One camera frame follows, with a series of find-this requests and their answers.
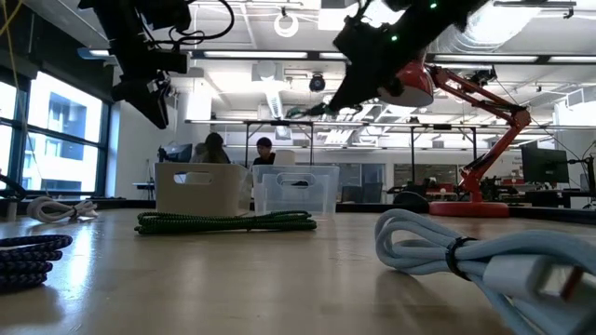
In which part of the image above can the purple braided USB cable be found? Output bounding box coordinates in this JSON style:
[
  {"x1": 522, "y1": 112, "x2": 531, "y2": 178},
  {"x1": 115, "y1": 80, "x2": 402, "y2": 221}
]
[{"x1": 0, "y1": 234, "x2": 75, "y2": 290}]

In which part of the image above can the red desk lamp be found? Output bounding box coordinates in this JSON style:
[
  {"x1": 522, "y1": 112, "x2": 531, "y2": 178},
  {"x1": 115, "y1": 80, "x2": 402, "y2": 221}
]
[{"x1": 376, "y1": 60, "x2": 533, "y2": 219}]

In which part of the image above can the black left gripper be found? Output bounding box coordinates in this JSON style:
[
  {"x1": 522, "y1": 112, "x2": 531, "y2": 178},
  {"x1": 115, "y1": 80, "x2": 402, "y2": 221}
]
[{"x1": 111, "y1": 27, "x2": 190, "y2": 130}]

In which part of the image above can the light blue USB cable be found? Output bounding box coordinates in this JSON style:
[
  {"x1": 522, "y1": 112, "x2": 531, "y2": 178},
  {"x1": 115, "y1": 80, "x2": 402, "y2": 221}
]
[{"x1": 373, "y1": 208, "x2": 596, "y2": 335}]

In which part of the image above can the person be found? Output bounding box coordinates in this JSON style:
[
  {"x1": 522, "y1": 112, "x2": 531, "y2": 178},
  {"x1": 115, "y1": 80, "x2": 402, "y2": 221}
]
[
  {"x1": 252, "y1": 136, "x2": 277, "y2": 167},
  {"x1": 193, "y1": 132, "x2": 232, "y2": 165}
]

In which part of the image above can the white USB cable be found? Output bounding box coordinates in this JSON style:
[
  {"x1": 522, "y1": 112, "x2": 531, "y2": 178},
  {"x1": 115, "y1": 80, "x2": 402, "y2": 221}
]
[{"x1": 26, "y1": 195, "x2": 100, "y2": 224}]

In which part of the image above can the white opaque plastic bin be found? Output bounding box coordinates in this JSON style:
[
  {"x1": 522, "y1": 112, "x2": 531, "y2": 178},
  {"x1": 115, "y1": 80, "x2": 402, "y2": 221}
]
[{"x1": 154, "y1": 162, "x2": 251, "y2": 218}]

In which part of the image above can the clear plastic bin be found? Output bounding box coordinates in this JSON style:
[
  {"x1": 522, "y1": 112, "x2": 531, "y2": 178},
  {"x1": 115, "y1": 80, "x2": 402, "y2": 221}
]
[{"x1": 251, "y1": 164, "x2": 341, "y2": 216}]

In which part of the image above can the black computer monitor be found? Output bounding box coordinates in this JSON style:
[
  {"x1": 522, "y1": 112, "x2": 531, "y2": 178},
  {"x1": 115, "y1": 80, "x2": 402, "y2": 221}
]
[
  {"x1": 521, "y1": 146, "x2": 570, "y2": 185},
  {"x1": 157, "y1": 142, "x2": 194, "y2": 164}
]

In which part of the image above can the white ring light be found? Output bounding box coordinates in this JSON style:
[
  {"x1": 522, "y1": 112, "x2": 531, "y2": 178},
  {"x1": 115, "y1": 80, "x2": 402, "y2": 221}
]
[{"x1": 273, "y1": 12, "x2": 300, "y2": 38}]

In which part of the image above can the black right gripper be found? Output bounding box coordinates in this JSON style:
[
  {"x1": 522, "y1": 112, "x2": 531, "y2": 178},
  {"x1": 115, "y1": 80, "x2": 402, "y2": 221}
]
[{"x1": 327, "y1": 18, "x2": 413, "y2": 116}]

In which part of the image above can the black aluminium table frame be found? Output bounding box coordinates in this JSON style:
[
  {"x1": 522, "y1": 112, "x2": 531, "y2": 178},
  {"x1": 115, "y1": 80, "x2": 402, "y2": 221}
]
[{"x1": 0, "y1": 197, "x2": 596, "y2": 224}]

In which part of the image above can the green braided USB cable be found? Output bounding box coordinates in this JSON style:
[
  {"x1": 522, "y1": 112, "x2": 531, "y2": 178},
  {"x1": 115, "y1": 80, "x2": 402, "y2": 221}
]
[{"x1": 133, "y1": 209, "x2": 318, "y2": 235}]

